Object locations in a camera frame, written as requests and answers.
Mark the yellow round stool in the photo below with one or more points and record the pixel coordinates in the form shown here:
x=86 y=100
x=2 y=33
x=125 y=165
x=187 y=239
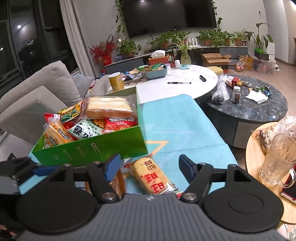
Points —
x=214 y=70

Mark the tall leafy potted plant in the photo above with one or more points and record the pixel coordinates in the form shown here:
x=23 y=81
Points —
x=260 y=39

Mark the green cardboard box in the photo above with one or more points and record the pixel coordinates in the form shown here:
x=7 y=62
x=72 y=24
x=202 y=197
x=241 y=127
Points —
x=92 y=148

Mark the yellow green snack packet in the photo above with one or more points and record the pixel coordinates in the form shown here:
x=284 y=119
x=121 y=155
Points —
x=70 y=113

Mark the white paper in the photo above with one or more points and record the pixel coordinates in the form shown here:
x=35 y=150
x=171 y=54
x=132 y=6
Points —
x=256 y=96

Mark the heap of small wrappers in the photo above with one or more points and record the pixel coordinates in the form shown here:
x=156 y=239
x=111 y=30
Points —
x=134 y=76

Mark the small teal box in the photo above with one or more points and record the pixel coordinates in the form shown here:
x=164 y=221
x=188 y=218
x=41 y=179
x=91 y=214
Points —
x=185 y=66

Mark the white floor appliance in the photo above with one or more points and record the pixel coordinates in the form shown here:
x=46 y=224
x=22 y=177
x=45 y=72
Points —
x=271 y=49

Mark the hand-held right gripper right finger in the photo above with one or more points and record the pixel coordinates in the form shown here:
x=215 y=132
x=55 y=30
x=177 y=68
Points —
x=187 y=165

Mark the yellow cardboard box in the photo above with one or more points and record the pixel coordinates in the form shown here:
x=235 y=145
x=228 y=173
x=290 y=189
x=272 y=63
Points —
x=249 y=62

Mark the white router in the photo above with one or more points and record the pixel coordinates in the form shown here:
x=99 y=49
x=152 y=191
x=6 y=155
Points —
x=192 y=44

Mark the orange plastic bag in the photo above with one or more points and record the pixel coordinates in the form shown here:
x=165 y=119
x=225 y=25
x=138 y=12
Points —
x=240 y=66

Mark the light blue basket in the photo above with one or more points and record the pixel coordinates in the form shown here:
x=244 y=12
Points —
x=156 y=74

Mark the white round table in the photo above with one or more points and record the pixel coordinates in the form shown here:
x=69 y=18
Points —
x=185 y=92

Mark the dark marble round table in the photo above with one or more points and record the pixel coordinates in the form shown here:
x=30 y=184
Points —
x=254 y=113

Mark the clear storage boxes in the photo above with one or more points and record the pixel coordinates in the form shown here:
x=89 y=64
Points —
x=264 y=67

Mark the open brown cardboard box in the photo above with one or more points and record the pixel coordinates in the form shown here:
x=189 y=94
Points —
x=215 y=61

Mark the white cup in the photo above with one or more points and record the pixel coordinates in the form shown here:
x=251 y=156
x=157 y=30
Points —
x=177 y=64

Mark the small black object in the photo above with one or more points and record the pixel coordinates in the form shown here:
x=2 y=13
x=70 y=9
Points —
x=202 y=78

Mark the green bowl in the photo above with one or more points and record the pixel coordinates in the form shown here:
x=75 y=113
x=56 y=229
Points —
x=142 y=68

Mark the red snack packet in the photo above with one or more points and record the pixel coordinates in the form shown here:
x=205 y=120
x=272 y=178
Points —
x=120 y=126

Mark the spider plant in glass vase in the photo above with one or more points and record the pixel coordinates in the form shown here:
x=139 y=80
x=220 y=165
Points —
x=185 y=58

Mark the black wall television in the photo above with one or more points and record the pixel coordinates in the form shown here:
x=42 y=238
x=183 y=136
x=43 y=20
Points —
x=168 y=16

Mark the red flower arrangement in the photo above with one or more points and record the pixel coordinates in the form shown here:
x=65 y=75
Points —
x=106 y=59

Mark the glass jar with brown contents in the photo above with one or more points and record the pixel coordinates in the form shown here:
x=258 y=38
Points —
x=236 y=96

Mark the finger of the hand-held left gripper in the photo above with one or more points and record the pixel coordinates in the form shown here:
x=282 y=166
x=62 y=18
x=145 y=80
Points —
x=46 y=170

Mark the plastic bag with food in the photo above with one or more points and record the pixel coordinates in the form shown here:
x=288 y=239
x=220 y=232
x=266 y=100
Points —
x=266 y=136

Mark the phone with red case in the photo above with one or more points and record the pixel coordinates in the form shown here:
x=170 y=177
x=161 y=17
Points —
x=289 y=187

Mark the small red box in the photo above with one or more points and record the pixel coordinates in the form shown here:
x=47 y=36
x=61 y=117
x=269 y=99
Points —
x=233 y=81

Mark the glass mug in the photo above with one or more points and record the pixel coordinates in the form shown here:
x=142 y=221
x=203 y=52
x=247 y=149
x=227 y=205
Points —
x=277 y=160

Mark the brown snack packet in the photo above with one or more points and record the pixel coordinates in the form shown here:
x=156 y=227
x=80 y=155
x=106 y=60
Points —
x=119 y=185

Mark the clear bread packet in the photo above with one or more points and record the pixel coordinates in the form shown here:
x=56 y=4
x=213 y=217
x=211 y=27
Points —
x=108 y=107

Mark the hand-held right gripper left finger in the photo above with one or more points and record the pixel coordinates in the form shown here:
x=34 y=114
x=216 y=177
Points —
x=112 y=166

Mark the potted green plant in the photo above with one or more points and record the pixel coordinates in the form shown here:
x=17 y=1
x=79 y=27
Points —
x=222 y=38
x=179 y=37
x=238 y=40
x=128 y=48
x=205 y=38
x=161 y=41

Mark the black pen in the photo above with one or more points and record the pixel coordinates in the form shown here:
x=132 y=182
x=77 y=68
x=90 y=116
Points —
x=179 y=82

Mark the grey television console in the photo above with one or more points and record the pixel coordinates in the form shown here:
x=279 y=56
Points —
x=124 y=63

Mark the black and green box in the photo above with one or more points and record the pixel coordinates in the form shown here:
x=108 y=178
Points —
x=261 y=55

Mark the light grey sofa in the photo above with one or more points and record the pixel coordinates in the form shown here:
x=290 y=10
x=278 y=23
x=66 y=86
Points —
x=34 y=83

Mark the wooden round table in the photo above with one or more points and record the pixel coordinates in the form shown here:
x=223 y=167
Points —
x=254 y=162

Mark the white curtain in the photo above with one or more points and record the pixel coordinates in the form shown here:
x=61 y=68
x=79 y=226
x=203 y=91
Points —
x=74 y=34

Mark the dark glass window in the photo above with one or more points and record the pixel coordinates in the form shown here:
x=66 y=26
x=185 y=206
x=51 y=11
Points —
x=23 y=34

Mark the round rice cracker packet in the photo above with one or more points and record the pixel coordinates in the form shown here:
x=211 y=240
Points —
x=150 y=176

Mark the clear plastic bag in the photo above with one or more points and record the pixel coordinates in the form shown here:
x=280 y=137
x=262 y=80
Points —
x=219 y=92

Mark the scattered blue candy wrappers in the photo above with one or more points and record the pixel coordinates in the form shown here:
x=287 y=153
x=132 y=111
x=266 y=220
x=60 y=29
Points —
x=261 y=90

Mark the orange tissue box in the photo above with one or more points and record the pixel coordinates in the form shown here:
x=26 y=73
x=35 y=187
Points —
x=158 y=60

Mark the yellow can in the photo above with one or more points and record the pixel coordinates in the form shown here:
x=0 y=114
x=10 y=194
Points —
x=116 y=83

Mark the grey pillow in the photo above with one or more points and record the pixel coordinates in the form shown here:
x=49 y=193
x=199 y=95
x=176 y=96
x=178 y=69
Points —
x=82 y=84

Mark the small flat box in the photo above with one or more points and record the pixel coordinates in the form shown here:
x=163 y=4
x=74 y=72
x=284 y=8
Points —
x=247 y=83

